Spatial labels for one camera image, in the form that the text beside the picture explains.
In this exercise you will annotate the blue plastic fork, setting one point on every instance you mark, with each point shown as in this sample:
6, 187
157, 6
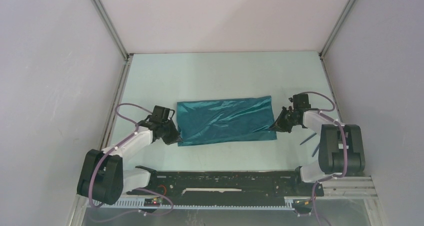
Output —
308, 138

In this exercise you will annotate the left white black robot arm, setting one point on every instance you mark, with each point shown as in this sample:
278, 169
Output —
103, 178

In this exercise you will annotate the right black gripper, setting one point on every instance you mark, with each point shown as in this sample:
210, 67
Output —
279, 125

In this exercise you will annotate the small black circuit board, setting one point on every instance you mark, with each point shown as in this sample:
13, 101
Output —
152, 202

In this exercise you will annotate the teal satin napkin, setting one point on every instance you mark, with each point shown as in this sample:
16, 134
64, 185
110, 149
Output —
226, 120

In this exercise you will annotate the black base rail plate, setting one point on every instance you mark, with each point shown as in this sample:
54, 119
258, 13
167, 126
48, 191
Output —
236, 189

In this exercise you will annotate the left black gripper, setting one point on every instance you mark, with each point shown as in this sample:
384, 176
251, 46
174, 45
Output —
175, 137

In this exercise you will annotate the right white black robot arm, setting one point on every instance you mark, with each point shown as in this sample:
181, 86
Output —
340, 150

